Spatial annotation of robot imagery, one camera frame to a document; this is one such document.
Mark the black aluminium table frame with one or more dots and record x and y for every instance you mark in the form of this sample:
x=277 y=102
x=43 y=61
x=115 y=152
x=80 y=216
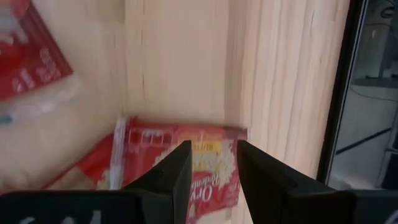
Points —
x=340 y=93

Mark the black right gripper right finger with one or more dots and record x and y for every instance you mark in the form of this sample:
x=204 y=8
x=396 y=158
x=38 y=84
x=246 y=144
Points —
x=273 y=193

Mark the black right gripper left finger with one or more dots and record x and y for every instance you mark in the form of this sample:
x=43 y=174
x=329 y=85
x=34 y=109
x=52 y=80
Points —
x=168 y=186

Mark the red popcorn bag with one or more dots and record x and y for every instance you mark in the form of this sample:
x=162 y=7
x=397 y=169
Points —
x=93 y=165
x=28 y=59
x=214 y=161

